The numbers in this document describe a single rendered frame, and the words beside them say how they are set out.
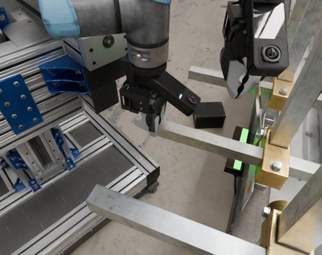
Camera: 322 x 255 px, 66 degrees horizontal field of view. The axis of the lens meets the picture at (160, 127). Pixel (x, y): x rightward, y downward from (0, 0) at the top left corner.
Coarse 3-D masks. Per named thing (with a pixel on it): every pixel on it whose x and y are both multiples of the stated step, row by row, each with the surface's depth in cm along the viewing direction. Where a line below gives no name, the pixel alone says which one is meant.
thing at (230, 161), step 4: (236, 128) 78; (240, 128) 78; (236, 132) 77; (240, 132) 77; (236, 136) 76; (236, 140) 75; (228, 160) 70; (232, 160) 70; (228, 164) 69; (232, 164) 69
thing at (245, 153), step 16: (160, 128) 57; (176, 128) 57; (192, 128) 57; (192, 144) 56; (208, 144) 54; (224, 144) 54; (240, 144) 54; (240, 160) 54; (256, 160) 52; (304, 160) 51; (304, 176) 50
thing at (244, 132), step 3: (243, 129) 78; (246, 129) 78; (243, 132) 77; (246, 132) 77; (243, 135) 76; (246, 135) 76; (243, 138) 76; (246, 138) 76; (240, 141) 75; (243, 141) 75; (237, 162) 69; (240, 162) 69; (234, 165) 69; (237, 165) 69; (240, 165) 69; (237, 168) 68
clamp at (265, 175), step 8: (272, 128) 56; (264, 144) 53; (264, 152) 51; (272, 152) 51; (280, 152) 51; (288, 152) 51; (264, 160) 49; (272, 160) 49; (280, 160) 49; (288, 160) 49; (264, 168) 48; (288, 168) 48; (256, 176) 52; (264, 176) 49; (272, 176) 48; (280, 176) 47; (288, 176) 47; (264, 184) 51; (272, 184) 50; (280, 184) 49
